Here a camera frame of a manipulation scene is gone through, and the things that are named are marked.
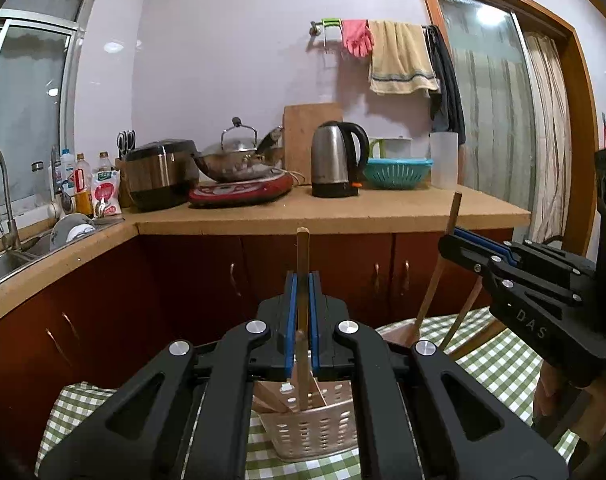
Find dark red kitchen cabinets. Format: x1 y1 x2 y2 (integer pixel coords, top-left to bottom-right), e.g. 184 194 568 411
0 227 514 476

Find chrome kitchen faucet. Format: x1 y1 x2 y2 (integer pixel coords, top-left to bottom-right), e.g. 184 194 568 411
0 150 21 252

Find person's right hand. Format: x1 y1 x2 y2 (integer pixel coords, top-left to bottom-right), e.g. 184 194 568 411
533 362 606 448

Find chopstick in holder left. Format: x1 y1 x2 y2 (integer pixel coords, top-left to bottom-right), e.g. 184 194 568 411
253 382 291 413

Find chopstick in holder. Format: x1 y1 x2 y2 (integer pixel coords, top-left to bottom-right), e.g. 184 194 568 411
307 376 328 408
253 382 291 413
440 276 483 351

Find pink perforated utensil holder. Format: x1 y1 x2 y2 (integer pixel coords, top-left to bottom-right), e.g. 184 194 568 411
251 320 419 463

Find chopstick in holder right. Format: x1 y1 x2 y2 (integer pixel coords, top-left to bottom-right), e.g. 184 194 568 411
440 276 483 351

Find green checked tablecloth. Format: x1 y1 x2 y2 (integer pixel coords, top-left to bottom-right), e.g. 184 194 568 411
34 307 578 479

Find chopstick in holder middle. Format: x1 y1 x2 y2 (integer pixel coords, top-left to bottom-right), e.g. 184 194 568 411
307 376 328 408

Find striped door curtain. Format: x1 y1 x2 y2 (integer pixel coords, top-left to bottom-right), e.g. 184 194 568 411
439 0 572 242

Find red hanging bag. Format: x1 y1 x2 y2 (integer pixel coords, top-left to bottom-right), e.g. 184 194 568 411
601 112 606 148

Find white translucent container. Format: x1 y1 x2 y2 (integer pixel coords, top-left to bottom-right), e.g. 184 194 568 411
430 132 458 190

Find teal plastic colander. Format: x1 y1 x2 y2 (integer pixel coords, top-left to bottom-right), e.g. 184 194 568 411
363 158 433 190

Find steel sink with dishes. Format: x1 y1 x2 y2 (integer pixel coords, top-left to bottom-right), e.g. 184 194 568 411
0 214 124 284

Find dark hanging cloth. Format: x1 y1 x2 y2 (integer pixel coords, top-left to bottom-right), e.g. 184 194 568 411
425 25 466 146

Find red induction cooker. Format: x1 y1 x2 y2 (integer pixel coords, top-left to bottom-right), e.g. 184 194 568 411
188 174 294 209

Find red white snack bag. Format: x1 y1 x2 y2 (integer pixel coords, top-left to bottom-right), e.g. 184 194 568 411
90 170 122 218

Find white green mug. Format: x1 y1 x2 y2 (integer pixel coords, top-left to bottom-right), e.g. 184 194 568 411
369 138 411 159

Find black rice cooker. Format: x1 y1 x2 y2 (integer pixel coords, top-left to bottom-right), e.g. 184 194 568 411
125 139 200 211

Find orange oil bottle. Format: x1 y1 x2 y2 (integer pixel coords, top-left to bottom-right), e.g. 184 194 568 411
74 153 94 218

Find knife block with knives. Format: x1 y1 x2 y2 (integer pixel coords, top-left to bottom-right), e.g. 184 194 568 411
116 130 136 208

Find steel wok with lid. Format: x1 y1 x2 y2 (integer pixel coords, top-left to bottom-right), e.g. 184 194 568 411
191 117 283 183

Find stainless electric kettle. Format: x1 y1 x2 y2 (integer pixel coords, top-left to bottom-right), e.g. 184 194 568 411
311 122 369 198

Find yellow hanging towel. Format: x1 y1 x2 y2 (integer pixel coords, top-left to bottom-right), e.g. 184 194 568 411
368 21 439 96

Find wooden cutting board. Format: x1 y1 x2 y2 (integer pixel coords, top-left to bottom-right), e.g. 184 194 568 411
282 102 343 184

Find pink rubber glove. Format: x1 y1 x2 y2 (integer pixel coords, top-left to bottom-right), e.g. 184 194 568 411
342 20 375 58

